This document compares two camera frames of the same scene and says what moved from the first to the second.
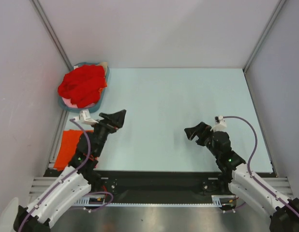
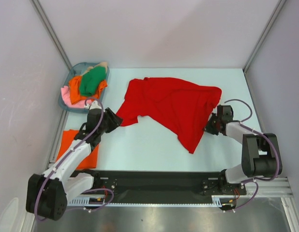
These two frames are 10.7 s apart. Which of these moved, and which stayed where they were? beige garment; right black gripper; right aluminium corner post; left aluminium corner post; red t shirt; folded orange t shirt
Moved: right black gripper; red t shirt
Stayed: folded orange t shirt; right aluminium corner post; left aluminium corner post; beige garment
